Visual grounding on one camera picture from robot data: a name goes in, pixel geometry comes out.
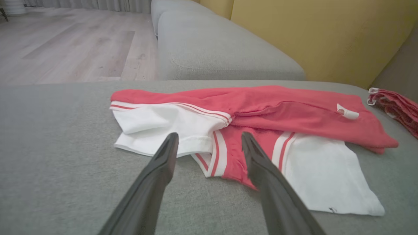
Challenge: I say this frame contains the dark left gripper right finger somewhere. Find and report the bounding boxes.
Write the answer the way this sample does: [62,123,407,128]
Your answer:
[241,132,327,235]

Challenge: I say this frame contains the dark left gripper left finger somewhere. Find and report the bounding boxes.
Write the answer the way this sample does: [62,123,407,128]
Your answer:
[98,132,179,235]

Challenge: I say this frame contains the red shirt with white sleeves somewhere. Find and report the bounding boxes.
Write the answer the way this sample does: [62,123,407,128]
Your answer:
[109,86,399,216]

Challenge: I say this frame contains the red shorts with white band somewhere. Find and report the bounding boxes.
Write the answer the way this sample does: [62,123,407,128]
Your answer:
[367,87,418,140]

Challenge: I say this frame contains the large grey sofa seat cushion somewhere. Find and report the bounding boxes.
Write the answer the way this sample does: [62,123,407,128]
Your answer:
[0,80,418,235]

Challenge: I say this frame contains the yellow sofa backrest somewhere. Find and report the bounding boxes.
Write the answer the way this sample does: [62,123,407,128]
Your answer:
[230,0,418,89]
[200,0,235,20]

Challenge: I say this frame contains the dark grey backrest cushion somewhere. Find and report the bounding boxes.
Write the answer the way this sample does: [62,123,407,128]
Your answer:
[372,23,418,102]

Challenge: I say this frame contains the grey curtain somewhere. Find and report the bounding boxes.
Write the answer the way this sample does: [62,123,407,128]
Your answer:
[23,0,153,13]

